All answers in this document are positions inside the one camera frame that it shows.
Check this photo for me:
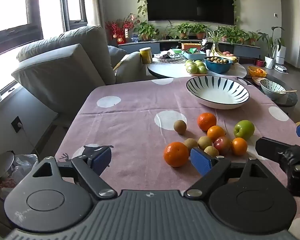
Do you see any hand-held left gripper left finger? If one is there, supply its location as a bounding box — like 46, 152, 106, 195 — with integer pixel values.
32, 146, 117, 199

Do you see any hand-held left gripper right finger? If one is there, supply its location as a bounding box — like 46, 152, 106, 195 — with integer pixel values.
184, 147, 268, 198

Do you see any round brown fruit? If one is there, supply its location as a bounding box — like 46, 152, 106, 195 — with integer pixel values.
204, 146, 219, 158
184, 138, 198, 150
173, 120, 187, 133
198, 136, 212, 150

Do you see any large orange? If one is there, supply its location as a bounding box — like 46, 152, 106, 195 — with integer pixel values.
197, 112, 217, 132
164, 142, 190, 168

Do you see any dark red round fruit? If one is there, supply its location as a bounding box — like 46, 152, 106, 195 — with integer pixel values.
213, 136, 232, 155

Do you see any small orange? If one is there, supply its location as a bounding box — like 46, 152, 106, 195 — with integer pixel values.
207, 125, 226, 142
231, 137, 248, 156

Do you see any green apple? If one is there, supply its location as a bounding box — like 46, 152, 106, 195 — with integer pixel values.
233, 120, 255, 141

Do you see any large striped white bowl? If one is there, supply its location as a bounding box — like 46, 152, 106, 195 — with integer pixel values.
186, 76, 250, 110

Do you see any pile of small brown fruits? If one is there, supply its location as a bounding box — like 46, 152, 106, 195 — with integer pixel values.
206, 57, 231, 64

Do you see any dark round coffee table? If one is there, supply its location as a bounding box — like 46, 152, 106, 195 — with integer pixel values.
241, 64, 298, 115

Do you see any pink polka dot tablecloth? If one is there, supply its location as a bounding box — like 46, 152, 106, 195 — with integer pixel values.
54, 76, 300, 240

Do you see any small striped bowl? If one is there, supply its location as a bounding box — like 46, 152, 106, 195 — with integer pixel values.
259, 79, 287, 100

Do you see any orange basket of tangerines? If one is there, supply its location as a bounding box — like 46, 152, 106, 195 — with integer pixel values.
247, 66, 267, 78

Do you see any clear plastic bag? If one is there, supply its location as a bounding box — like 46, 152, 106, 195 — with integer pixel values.
0, 154, 39, 200

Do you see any tall plant in white pot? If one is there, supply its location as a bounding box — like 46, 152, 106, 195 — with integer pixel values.
257, 26, 285, 69

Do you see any pack of green apples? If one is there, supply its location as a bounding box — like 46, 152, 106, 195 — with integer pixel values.
185, 59, 208, 75

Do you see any white round table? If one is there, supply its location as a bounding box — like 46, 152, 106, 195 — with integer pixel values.
147, 54, 247, 79

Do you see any blue serving bowl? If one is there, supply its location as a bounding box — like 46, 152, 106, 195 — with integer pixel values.
204, 56, 233, 73

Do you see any round metal lid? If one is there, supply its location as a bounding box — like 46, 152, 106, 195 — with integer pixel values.
0, 151, 15, 180

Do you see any grey sofa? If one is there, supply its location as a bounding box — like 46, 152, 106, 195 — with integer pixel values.
11, 25, 147, 114

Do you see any grey throw pillow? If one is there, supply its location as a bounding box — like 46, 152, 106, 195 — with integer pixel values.
107, 45, 127, 68

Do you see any bunch of bananas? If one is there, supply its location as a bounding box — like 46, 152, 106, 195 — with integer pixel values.
211, 44, 238, 62

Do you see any light blue rectangular dish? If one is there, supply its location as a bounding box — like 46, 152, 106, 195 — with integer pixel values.
182, 50, 206, 60

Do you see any green potted plant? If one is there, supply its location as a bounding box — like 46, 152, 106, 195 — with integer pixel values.
216, 26, 249, 44
247, 31, 262, 46
190, 23, 208, 40
174, 23, 192, 39
137, 21, 160, 42

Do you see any glass plate with snacks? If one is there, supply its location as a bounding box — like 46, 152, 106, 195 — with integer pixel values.
157, 52, 185, 63

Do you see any yellow can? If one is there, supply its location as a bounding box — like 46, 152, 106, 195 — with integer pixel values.
139, 47, 153, 64

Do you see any orange box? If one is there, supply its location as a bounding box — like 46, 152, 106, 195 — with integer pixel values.
181, 43, 202, 51

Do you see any grey television cabinet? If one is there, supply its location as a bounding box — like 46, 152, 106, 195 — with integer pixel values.
117, 39, 262, 59

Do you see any glass vase with green plant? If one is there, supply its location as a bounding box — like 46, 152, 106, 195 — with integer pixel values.
207, 30, 227, 55

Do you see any red decorative branch plant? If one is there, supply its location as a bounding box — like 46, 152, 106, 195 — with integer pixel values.
105, 14, 138, 45

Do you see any beige curtain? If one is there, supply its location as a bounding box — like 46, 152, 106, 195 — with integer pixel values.
84, 0, 105, 33

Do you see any narrow dark framed window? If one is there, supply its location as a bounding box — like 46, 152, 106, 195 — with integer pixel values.
60, 0, 88, 32

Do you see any large dark framed window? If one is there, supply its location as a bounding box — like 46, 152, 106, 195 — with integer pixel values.
0, 0, 44, 53

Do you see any dark wall socket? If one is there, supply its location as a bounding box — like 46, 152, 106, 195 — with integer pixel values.
11, 116, 23, 133

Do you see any black wall television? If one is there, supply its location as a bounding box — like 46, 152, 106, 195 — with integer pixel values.
147, 0, 234, 25

